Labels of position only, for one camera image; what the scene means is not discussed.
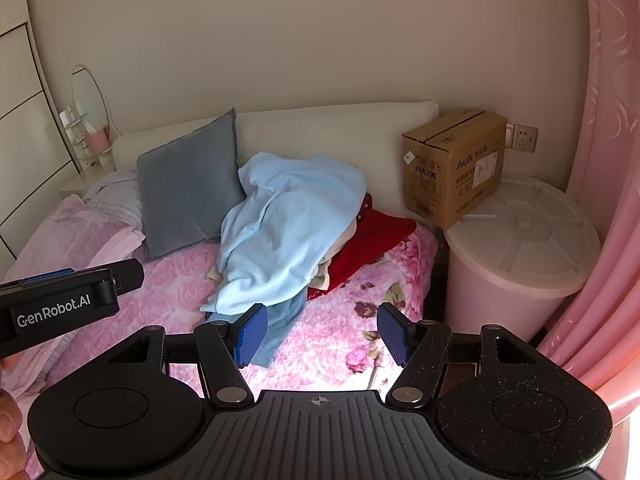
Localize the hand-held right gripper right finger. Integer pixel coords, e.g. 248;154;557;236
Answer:
376;302;548;409

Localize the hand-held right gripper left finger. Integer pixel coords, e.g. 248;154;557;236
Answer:
106;303;269;409

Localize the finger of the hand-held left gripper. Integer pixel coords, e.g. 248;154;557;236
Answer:
20;268;76;286
112;259;146;293

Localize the light blue sweatshirt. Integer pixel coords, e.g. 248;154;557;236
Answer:
200;152;368;316

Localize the person's left hand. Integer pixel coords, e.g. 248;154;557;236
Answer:
0;354;29;480

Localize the grey-blue garment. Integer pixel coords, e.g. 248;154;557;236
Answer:
205;287;308;368

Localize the light pink quilt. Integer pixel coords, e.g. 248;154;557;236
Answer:
0;195;147;401

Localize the pink floral blanket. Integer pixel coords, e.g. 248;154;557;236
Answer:
45;220;441;411

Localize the striped lavender pillow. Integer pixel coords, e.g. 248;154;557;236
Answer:
82;170;146;231

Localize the beige garment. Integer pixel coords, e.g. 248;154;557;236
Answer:
207;220;358;292

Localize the red garment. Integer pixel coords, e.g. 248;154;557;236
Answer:
307;192;418;301

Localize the white nightstand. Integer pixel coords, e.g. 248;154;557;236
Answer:
59;150;119;202

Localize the grey pillow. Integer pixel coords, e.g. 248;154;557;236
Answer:
136;107;246;262

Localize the pink bin with white lid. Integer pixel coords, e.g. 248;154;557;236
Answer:
444;172;602;352

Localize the cardboard box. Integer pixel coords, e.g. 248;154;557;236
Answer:
402;108;509;231

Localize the oval mirror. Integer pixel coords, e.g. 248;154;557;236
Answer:
70;64;112;142

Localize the white headboard cushion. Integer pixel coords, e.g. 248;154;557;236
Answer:
111;101;441;221

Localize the pink curtain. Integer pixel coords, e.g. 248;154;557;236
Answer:
537;0;640;428

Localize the wall socket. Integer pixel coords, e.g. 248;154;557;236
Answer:
505;122;539;154

